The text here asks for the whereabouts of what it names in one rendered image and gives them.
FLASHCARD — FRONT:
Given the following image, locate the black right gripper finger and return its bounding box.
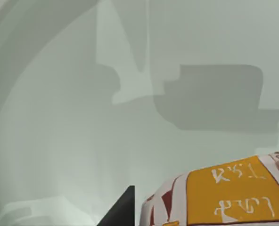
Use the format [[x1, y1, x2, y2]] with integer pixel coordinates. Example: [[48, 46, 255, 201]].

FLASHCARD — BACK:
[[96, 185, 136, 226]]

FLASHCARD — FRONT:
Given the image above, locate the white and yellow can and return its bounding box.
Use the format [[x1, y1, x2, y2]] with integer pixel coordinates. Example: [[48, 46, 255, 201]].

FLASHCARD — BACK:
[[139, 150, 279, 226]]

